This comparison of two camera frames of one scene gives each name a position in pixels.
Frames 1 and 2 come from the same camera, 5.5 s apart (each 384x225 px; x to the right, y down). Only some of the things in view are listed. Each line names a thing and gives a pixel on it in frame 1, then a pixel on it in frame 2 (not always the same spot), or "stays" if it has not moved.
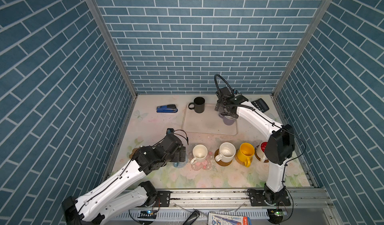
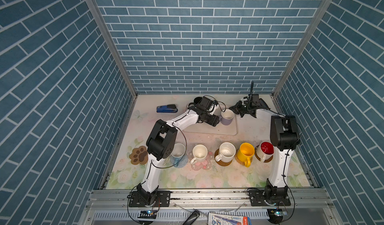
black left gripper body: [176, 157] → [209, 118]
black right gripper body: [221, 108] → [241, 109]
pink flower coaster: [205, 164] stays
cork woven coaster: [238, 159] stays
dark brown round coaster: [256, 155] stays
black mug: [199, 103] stays
